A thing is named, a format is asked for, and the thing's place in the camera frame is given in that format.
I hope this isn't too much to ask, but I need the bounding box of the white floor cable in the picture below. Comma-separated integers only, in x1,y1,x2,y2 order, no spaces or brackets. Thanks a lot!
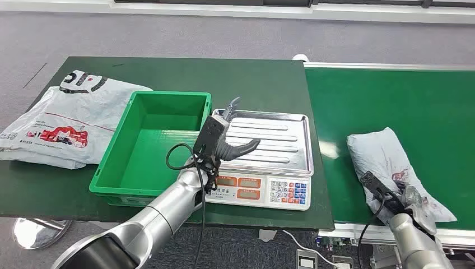
282,230,338,267

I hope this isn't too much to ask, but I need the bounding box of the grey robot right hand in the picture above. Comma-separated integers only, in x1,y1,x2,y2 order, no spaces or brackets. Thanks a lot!
394,181,424,210

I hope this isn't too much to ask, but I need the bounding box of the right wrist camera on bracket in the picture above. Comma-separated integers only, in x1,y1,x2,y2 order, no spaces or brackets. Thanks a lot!
359,170,405,214

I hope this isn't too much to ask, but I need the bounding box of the large flat printed mailer bag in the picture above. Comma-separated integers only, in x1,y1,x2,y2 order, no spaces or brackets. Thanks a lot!
0,69,153,171

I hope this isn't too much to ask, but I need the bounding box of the chrome round table base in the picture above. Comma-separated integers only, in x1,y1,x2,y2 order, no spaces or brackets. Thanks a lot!
12,218,72,250

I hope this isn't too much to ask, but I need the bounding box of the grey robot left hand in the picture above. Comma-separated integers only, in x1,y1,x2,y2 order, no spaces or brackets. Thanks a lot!
215,97,261,162

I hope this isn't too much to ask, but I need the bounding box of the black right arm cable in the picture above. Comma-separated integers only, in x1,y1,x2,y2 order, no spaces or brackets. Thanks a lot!
357,200,389,269

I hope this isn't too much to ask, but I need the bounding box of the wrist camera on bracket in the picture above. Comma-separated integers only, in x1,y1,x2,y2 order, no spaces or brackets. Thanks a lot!
359,170,405,214
193,115,230,175

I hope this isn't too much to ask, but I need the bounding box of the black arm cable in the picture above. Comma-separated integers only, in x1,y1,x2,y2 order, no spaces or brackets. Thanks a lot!
166,142,208,269
357,200,389,269

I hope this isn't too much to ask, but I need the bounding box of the green conveyor belt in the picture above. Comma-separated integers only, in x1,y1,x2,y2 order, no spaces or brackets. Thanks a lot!
303,61,475,257

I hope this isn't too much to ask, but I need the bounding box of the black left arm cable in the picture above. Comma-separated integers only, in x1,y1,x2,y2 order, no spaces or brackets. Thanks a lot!
166,142,208,269

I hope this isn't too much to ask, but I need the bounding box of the white scale with steel tray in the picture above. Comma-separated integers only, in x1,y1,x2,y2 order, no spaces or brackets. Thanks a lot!
202,108,315,212

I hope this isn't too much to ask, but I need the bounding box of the grey table leg bracket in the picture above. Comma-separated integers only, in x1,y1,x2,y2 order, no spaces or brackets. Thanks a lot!
258,229,278,243

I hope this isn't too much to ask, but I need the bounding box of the grey floor socket box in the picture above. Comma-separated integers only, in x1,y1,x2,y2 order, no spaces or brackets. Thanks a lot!
295,249,318,269
331,255,353,269

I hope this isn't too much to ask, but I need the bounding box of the green plastic crate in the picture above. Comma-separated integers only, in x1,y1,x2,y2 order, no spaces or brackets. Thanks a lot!
89,90,212,208

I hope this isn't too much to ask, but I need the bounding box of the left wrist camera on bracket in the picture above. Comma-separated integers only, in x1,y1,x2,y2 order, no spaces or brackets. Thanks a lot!
193,115,230,175

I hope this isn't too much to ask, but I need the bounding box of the grey parcel bag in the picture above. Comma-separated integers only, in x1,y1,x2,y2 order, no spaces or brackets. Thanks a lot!
347,127,458,226

